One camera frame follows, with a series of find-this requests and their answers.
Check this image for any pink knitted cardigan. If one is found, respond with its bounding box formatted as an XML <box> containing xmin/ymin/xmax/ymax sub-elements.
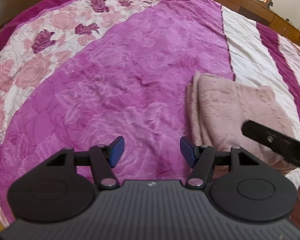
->
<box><xmin>186</xmin><ymin>72</ymin><xmax>296</xmax><ymax>175</ymax></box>

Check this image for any purple floral bed blanket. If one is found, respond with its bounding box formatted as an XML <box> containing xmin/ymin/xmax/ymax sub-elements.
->
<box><xmin>0</xmin><ymin>0</ymin><xmax>300</xmax><ymax>226</ymax></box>

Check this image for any wooden low cabinet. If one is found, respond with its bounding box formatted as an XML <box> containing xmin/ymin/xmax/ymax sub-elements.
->
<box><xmin>214</xmin><ymin>0</ymin><xmax>300</xmax><ymax>46</ymax></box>

